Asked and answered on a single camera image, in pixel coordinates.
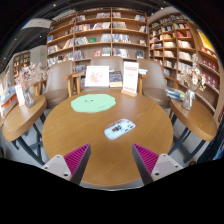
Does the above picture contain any white hanging ceiling sign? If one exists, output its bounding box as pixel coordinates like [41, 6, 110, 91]
[21, 17, 54, 30]

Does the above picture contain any white sign on wooden base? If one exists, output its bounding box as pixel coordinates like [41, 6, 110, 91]
[120, 60, 140, 98]

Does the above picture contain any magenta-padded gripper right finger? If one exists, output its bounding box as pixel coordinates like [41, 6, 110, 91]
[131, 143, 184, 186]

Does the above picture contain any brown padded wooden armchair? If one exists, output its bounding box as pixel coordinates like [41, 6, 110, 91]
[42, 60, 76, 108]
[136, 58, 173, 108]
[30, 78, 48, 98]
[70, 55, 126, 95]

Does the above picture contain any glass vase with dried flowers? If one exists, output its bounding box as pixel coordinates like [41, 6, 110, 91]
[179, 54, 208, 112]
[14, 62, 46, 109]

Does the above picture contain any small white table sign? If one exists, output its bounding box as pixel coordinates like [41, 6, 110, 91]
[14, 84, 26, 107]

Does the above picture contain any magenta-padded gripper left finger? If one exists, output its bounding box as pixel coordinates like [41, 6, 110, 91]
[41, 143, 92, 186]

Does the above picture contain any transparent computer mouse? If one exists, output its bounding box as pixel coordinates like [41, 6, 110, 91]
[103, 118, 137, 141]

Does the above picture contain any stack of blue books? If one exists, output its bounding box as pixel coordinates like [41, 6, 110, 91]
[165, 87, 186, 102]

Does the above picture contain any round wooden side table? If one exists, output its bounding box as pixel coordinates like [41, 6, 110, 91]
[1, 94, 48, 166]
[168, 98, 218, 164]

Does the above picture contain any small distant bookshelf unit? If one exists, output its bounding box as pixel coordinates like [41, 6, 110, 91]
[12, 50, 32, 79]

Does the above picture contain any white framed floral picture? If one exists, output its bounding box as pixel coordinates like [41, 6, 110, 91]
[84, 65, 111, 89]

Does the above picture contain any dark blue book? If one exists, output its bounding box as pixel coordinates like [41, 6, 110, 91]
[109, 70, 124, 89]

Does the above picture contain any wide wooden bookshelf unit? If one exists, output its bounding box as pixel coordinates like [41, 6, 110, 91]
[45, 7, 150, 73]

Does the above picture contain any green cloud-shaped mouse pad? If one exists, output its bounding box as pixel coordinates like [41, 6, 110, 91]
[70, 93, 117, 114]

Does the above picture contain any colourful book display stand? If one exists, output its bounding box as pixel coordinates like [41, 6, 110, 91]
[0, 68, 18, 114]

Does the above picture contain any curved wooden bookshelf unit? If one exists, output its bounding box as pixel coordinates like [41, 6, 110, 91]
[148, 12, 223, 116]

